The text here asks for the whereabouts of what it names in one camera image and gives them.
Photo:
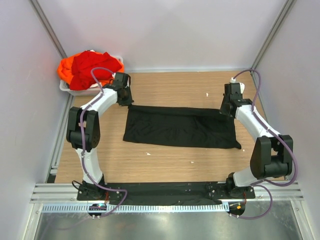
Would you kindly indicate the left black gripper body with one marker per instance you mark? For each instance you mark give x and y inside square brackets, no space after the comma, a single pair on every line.
[127,100]

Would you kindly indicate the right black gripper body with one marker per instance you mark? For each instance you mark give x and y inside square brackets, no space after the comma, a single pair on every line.
[223,109]

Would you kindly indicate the black t shirt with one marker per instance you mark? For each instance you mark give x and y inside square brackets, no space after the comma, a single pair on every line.
[180,127]

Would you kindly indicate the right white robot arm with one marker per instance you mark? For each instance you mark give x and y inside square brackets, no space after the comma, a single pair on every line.
[272,153]

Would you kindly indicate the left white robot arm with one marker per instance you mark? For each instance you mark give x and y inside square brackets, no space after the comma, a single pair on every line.
[84,134]

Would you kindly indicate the red t shirt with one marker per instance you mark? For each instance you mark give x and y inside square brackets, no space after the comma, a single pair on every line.
[89,67]

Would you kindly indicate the white plastic basket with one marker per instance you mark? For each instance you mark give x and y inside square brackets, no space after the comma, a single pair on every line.
[93,90]

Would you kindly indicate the orange t shirt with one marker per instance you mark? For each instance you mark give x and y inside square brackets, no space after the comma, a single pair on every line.
[64,69]

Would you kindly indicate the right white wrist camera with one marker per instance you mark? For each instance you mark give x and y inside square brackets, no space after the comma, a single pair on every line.
[238,87]

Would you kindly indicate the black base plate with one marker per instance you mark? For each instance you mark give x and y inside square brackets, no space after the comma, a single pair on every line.
[166,193]

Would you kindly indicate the perforated metal cable rail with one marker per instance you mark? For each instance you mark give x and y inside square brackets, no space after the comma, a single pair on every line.
[124,209]

